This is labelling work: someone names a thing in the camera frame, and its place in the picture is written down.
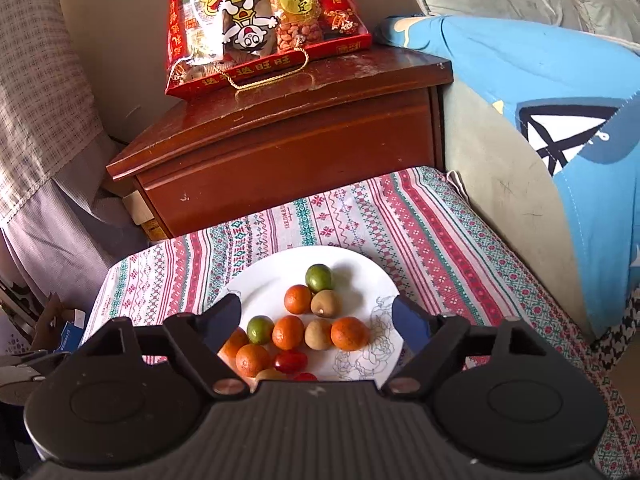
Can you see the grey metal object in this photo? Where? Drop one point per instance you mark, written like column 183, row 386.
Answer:
column 20, row 372

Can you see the brown wooden nightstand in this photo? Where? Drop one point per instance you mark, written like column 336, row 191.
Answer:
column 280, row 150

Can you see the small cardboard box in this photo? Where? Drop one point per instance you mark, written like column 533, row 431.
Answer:
column 135, row 207

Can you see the white floral plate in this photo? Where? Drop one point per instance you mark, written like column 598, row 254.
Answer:
column 280, row 270

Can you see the blue printed pillow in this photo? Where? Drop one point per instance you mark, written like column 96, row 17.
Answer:
column 500, row 70

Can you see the brown cardboard piece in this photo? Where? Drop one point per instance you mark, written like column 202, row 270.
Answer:
column 47, row 317

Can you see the beige checked cloth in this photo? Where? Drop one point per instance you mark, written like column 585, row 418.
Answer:
column 40, row 85

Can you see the lavender cloth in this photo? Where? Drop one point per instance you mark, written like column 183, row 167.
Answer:
column 65, row 220

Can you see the red cherry tomato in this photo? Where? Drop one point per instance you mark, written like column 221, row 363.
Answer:
column 290, row 361
column 305, row 376

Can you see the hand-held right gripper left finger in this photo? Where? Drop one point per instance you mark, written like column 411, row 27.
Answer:
column 227, row 320

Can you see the black white houndstooth cloth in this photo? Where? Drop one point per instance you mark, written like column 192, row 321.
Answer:
column 625, row 332

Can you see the green plum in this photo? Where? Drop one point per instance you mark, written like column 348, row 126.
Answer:
column 260, row 329
column 320, row 278

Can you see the orange mandarin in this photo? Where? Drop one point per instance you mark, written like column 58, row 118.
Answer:
column 298, row 299
column 252, row 360
column 350, row 333
column 232, row 342
column 288, row 332

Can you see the patterned red green tablecloth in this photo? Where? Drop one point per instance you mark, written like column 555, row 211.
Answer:
column 425, row 240

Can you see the blue cardboard box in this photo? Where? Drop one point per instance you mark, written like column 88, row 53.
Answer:
column 69, row 335

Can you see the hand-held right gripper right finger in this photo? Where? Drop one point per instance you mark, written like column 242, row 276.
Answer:
column 407, row 317

